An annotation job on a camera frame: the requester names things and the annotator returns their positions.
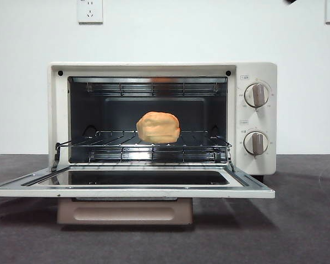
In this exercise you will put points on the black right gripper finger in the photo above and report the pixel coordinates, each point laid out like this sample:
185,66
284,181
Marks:
290,1

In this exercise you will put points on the golden bread roll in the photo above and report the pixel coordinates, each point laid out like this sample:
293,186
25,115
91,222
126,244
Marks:
158,127

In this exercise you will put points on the beige oven knob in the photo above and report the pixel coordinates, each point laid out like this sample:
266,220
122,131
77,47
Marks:
255,143
256,95

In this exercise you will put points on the white Toshiba toaster oven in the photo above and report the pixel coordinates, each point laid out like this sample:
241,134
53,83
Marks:
259,165

